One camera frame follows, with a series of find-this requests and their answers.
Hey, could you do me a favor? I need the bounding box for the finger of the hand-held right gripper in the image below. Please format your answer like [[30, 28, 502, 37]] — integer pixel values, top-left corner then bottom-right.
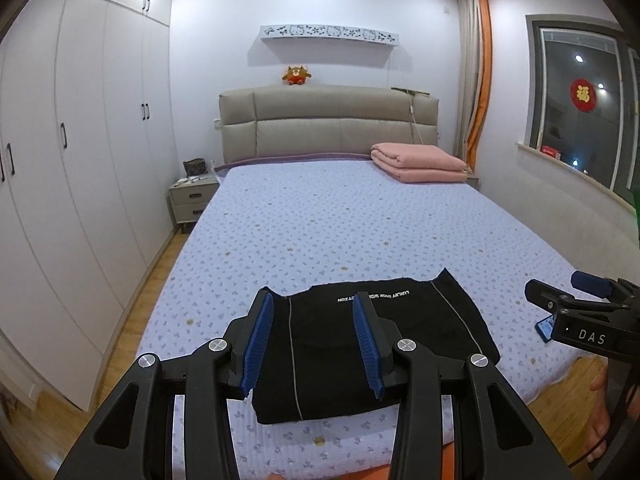
[[571, 270, 622, 302], [525, 279, 568, 322]]

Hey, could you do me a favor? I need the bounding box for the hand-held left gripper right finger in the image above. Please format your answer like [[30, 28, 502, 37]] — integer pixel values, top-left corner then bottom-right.
[[351, 303, 577, 480]]

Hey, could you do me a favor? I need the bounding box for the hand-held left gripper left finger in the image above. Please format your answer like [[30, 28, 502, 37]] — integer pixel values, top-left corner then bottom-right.
[[52, 289, 276, 480]]

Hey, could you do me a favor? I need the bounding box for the black hooded jacket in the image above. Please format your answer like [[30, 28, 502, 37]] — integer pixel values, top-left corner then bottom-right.
[[250, 267, 501, 426]]

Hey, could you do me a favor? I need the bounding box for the person's right hand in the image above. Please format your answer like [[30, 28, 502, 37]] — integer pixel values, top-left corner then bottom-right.
[[585, 366, 610, 462]]

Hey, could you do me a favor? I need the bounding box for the bed with blue quilted cover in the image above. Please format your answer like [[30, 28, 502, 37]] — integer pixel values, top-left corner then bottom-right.
[[135, 152, 596, 480]]

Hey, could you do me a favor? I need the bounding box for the grey nightstand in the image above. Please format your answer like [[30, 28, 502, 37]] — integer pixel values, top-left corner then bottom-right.
[[168, 172, 221, 235]]

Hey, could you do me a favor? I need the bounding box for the dark window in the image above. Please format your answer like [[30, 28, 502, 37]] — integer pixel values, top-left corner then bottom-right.
[[522, 14, 640, 191]]

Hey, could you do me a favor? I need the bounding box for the folded pink blanket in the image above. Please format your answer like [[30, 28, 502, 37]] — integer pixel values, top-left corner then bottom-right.
[[370, 142, 468, 184]]

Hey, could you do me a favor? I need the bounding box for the round red window decoration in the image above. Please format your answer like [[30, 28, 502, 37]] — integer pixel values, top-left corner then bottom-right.
[[570, 78, 603, 111]]

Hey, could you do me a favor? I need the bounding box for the beige padded headboard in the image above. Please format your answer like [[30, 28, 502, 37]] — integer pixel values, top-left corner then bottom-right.
[[218, 85, 441, 168]]

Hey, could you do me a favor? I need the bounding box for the beige and orange curtain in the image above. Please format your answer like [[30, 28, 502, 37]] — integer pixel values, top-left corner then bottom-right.
[[452, 0, 496, 161]]

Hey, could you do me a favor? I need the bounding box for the white wardrobe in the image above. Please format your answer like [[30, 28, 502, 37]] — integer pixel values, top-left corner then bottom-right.
[[0, 0, 176, 411]]

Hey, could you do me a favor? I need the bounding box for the orange plush toy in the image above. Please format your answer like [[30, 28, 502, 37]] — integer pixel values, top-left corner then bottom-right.
[[281, 64, 313, 87]]

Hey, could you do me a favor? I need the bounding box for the white charging cable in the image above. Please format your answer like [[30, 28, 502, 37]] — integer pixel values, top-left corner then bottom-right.
[[407, 94, 427, 147]]

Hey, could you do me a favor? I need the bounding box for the white patterned wall shelf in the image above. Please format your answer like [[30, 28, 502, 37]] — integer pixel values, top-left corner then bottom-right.
[[258, 24, 403, 53]]

